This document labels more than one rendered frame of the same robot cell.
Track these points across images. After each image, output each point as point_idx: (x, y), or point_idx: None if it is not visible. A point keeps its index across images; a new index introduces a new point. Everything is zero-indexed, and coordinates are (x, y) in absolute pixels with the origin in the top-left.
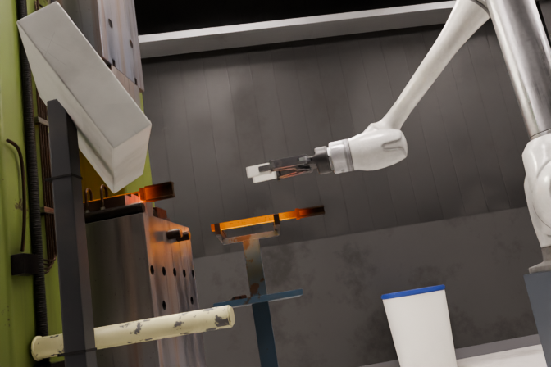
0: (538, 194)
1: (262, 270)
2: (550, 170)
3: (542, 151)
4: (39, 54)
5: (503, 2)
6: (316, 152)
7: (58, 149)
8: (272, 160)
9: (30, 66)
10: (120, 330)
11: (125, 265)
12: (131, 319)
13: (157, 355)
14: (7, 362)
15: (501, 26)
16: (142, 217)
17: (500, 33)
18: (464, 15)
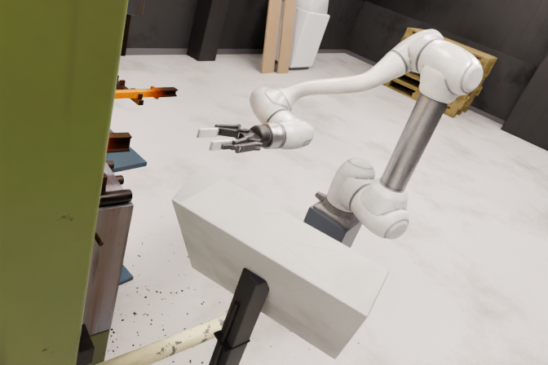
0: (377, 223)
1: None
2: (393, 221)
3: (392, 203)
4: (352, 328)
5: (434, 114)
6: (263, 137)
7: (248, 324)
8: (239, 145)
9: (259, 254)
10: (158, 357)
11: (101, 250)
12: (96, 289)
13: (113, 308)
14: None
15: (422, 125)
16: (132, 209)
17: (417, 127)
18: (395, 74)
